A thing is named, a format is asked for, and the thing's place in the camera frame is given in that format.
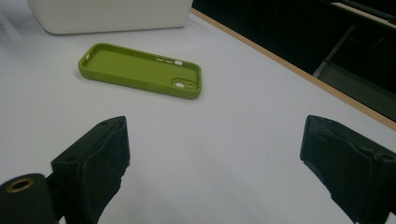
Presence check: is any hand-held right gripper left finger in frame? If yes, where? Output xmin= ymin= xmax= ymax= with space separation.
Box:
xmin=46 ymin=115 xmax=131 ymax=224

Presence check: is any green phone case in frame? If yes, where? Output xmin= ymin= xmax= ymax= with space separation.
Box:
xmin=78 ymin=42 xmax=203 ymax=101

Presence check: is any white plastic storage box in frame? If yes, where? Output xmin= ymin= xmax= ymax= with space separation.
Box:
xmin=25 ymin=0 xmax=194 ymax=35

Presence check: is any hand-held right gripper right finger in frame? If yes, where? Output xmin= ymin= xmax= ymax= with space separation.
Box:
xmin=299 ymin=114 xmax=396 ymax=224

